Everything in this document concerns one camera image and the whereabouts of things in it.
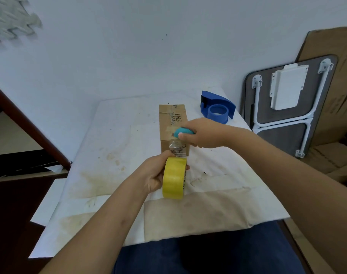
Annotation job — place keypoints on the person's left hand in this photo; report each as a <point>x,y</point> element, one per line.
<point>152,174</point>

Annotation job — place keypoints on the teal box cutter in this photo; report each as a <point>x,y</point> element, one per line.
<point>179,131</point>

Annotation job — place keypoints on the blue tape dispenser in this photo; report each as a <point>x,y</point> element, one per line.
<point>217,106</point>

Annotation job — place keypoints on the person's right hand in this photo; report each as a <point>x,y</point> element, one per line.
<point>209,134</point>

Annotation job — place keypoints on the dark brown wooden frame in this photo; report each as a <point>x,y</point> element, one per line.
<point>16,196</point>

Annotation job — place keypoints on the flattened brown cardboard box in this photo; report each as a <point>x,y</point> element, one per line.
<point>333,162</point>

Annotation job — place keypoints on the person's right forearm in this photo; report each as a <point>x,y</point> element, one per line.
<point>293,191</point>

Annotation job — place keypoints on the person's right thumb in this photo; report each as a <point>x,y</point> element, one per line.
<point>187,137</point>

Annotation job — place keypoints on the stained white table cover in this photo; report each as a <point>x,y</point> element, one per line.
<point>110,156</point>

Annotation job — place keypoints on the person's left forearm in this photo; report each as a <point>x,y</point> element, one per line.
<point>105,222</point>

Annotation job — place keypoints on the leaning brown cardboard sheet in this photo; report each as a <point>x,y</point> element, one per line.
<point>338,82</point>

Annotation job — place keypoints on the person's left thumb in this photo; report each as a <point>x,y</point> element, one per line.
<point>168,154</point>

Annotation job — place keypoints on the grey foam puzzle mat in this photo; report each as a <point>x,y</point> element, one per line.
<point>10,18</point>

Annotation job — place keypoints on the folded grey table white legs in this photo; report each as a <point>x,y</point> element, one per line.
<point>290,111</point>

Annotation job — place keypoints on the yellow packing tape roll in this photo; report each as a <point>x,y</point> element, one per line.
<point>174,178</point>

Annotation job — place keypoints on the person's blue jeans legs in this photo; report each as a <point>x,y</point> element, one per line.
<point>207,251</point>

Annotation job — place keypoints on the white paper sheet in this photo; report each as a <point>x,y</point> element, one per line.
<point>49,202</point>

